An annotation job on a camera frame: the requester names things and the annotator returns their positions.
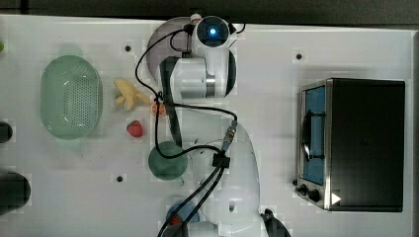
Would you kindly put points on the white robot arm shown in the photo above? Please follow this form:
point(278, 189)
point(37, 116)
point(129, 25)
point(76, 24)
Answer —
point(224, 164)

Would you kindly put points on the orange slice toy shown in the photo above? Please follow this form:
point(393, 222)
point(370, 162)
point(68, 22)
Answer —
point(158, 110)

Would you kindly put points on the green mug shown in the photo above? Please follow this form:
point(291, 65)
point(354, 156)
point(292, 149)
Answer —
point(164, 166)

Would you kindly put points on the red toy strawberry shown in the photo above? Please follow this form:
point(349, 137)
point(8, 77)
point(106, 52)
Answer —
point(134, 129)

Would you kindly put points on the yellow toy banana bunch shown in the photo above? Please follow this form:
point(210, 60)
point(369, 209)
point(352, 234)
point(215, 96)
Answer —
point(129, 94)

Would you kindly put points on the blue mug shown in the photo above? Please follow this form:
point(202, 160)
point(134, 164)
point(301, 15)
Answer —
point(184, 212)

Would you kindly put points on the small red toy in mug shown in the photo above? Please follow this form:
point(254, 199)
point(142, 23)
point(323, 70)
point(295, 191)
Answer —
point(176, 219)

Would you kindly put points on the green perforated colander basket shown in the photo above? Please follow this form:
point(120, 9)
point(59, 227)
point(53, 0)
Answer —
point(71, 96)

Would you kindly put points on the silver black toaster oven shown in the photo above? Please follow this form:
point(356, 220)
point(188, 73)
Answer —
point(351, 144)

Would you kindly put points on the black cylinder holder upper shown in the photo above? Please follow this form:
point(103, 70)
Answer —
point(6, 132)

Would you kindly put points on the black cylinder holder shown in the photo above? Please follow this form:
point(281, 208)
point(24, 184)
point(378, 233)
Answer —
point(6, 132)
point(15, 192)

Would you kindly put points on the black cylinder holder lower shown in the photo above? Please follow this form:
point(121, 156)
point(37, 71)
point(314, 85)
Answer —
point(15, 192)

